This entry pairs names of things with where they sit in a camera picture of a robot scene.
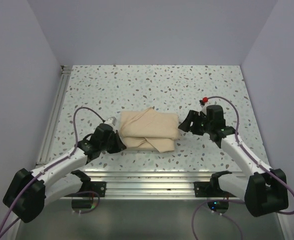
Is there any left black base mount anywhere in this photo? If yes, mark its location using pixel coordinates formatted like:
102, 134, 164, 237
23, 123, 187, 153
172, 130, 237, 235
70, 181, 107, 198

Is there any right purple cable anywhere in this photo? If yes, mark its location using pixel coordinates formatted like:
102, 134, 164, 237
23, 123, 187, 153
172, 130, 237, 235
191, 95, 294, 240

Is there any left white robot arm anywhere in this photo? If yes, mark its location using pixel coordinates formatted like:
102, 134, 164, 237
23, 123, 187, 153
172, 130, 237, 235
3, 117, 126, 223

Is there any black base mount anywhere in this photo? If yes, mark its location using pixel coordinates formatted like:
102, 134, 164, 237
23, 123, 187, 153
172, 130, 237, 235
70, 181, 107, 198
193, 170, 231, 198

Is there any beige cloth mat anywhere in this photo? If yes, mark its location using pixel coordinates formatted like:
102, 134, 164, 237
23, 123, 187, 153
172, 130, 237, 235
119, 107, 180, 153

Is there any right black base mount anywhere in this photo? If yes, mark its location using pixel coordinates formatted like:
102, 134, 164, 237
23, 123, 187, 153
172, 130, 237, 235
193, 170, 231, 198

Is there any purple cable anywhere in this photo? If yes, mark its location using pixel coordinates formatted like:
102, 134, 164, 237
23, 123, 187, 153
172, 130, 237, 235
191, 95, 294, 240
0, 106, 105, 240

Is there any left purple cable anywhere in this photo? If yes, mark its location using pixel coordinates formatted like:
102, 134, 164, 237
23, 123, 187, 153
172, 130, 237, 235
0, 106, 105, 240

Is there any aluminium rail frame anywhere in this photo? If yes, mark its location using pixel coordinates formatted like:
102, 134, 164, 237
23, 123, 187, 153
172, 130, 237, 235
18, 65, 282, 201

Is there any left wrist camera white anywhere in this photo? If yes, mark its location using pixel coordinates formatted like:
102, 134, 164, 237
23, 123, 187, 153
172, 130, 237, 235
104, 116, 117, 126

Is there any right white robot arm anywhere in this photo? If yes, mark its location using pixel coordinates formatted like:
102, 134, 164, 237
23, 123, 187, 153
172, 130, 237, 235
178, 105, 288, 217

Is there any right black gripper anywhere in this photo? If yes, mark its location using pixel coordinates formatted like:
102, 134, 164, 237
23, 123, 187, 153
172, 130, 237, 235
178, 110, 213, 136

